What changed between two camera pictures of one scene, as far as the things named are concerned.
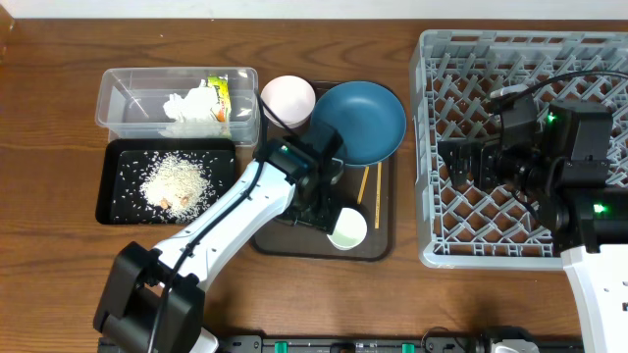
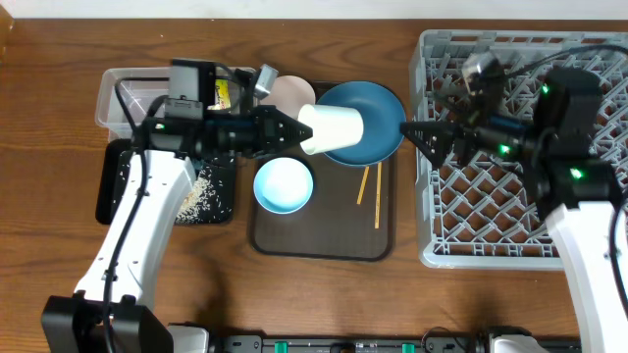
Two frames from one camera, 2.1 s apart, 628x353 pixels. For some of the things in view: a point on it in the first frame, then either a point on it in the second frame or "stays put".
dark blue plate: [368, 117] stays put
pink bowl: [291, 97] stays put
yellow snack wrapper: [224, 109] stays put
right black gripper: [463, 150] to [444, 133]
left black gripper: [328, 222] to [267, 128]
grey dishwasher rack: [454, 75] stays put
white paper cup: [349, 229] to [332, 126]
